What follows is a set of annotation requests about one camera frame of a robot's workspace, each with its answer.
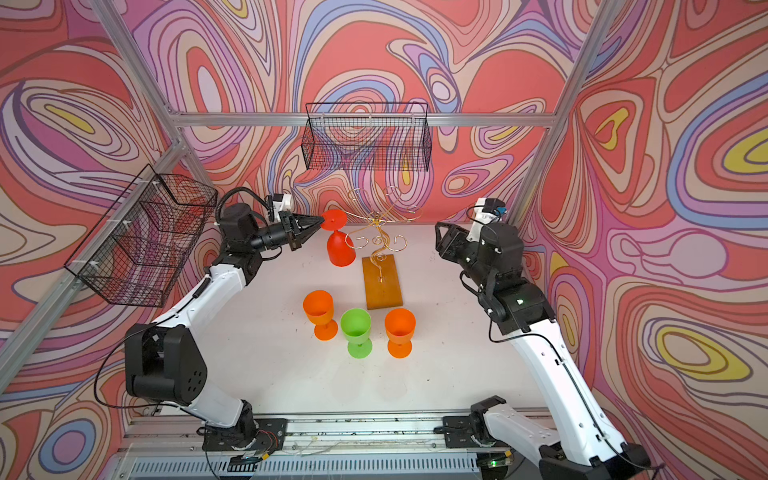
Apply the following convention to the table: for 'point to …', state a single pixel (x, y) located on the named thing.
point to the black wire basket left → (143, 249)
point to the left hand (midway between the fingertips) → (324, 223)
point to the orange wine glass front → (319, 307)
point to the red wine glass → (340, 247)
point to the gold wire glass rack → (382, 271)
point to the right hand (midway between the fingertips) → (443, 234)
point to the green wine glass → (356, 324)
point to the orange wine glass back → (399, 326)
